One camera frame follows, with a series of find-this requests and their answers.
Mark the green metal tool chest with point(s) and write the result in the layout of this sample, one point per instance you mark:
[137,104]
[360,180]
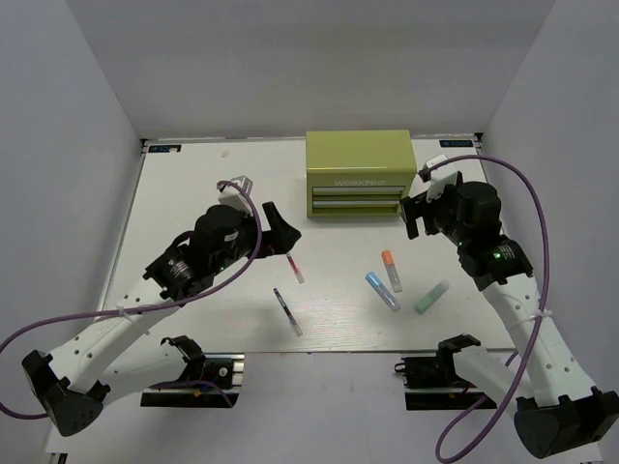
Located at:
[358,173]

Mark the green eraser stick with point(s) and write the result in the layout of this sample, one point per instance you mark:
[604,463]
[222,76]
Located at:
[432,296]

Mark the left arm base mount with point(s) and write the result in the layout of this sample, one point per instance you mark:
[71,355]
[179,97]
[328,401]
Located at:
[215,385]

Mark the blue cap marker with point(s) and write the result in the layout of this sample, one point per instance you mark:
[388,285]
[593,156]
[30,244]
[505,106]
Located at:
[381,290]

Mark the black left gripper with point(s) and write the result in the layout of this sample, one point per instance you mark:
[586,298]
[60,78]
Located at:
[284,236]

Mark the red refill pen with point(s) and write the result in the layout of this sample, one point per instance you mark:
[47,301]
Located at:
[296,270]

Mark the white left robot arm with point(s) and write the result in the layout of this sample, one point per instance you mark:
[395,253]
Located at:
[76,380]

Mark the orange cap marker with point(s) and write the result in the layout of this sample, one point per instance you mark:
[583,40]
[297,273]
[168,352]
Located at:
[391,270]

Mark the left corner label sticker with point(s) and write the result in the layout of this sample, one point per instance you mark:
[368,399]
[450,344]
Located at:
[165,148]

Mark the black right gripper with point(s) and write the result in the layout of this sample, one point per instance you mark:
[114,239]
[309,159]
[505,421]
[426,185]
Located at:
[415,208]

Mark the blue refill pen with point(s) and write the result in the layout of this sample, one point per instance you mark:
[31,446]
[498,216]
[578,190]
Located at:
[292,321]

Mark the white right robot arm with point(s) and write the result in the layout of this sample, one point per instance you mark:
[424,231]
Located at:
[554,403]

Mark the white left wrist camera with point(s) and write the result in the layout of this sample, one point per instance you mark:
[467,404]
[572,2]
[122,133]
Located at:
[232,197]

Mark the corner label sticker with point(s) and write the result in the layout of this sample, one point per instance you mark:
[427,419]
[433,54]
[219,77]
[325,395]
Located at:
[165,148]
[456,143]

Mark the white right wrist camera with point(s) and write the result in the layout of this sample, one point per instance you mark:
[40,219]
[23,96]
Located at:
[437,178]

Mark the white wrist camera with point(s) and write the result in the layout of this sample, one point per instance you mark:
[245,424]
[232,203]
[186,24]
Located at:
[232,197]
[437,178]

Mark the right corner label sticker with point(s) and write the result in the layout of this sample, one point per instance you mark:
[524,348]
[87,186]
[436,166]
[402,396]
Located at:
[456,143]

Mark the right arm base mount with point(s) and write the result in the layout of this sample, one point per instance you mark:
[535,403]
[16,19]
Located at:
[427,388]

